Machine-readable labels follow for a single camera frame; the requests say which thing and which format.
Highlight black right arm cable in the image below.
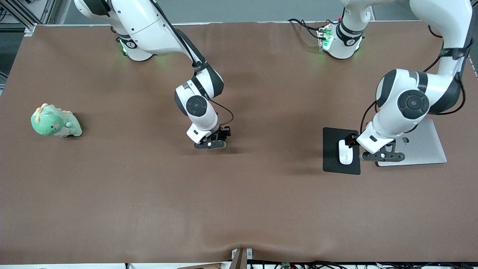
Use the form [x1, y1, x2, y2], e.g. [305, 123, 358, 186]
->
[151, 0, 235, 127]

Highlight white computer mouse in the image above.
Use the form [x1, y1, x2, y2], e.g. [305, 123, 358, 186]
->
[338, 139, 354, 165]

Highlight silver closed laptop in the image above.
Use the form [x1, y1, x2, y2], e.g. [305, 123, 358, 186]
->
[377, 119, 447, 167]

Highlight aluminium frame post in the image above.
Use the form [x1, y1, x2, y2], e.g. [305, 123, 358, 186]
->
[0, 0, 56, 32]

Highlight black left base cable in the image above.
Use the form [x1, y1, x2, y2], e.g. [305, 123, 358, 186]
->
[288, 18, 326, 40]

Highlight black mouse pad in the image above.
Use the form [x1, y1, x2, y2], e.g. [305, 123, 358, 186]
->
[323, 127, 361, 175]

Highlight brown table cover mat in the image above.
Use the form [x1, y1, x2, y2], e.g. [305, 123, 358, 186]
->
[0, 21, 478, 264]

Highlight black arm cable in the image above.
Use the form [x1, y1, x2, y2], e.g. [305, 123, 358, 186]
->
[358, 24, 472, 135]
[151, 0, 235, 127]

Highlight metal table edge bracket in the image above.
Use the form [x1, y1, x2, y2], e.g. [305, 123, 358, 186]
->
[231, 248, 254, 269]

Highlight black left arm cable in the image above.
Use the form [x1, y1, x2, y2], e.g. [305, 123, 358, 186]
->
[358, 24, 472, 135]

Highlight green dinosaur plush toy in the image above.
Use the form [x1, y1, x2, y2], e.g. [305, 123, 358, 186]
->
[31, 103, 83, 138]

